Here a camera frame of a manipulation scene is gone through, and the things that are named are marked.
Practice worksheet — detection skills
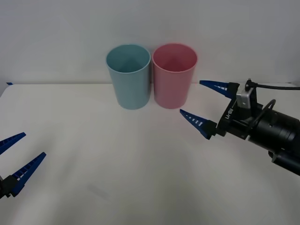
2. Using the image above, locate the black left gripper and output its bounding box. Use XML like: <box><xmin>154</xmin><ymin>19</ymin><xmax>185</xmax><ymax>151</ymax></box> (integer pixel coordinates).
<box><xmin>0</xmin><ymin>132</ymin><xmax>47</xmax><ymax>200</ymax></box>

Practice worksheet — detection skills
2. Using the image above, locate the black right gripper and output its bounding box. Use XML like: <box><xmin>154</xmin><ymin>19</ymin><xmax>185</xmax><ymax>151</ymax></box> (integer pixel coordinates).
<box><xmin>180</xmin><ymin>80</ymin><xmax>267</xmax><ymax>142</ymax></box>

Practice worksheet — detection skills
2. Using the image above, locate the pink plastic bin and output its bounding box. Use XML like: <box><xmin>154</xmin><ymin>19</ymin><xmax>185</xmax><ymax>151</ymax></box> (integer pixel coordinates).
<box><xmin>151</xmin><ymin>43</ymin><xmax>199</xmax><ymax>110</ymax></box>

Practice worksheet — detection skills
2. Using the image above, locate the pale blue plastic bin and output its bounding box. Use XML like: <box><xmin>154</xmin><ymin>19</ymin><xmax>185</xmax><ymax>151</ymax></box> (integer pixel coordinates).
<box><xmin>105</xmin><ymin>44</ymin><xmax>151</xmax><ymax>110</ymax></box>

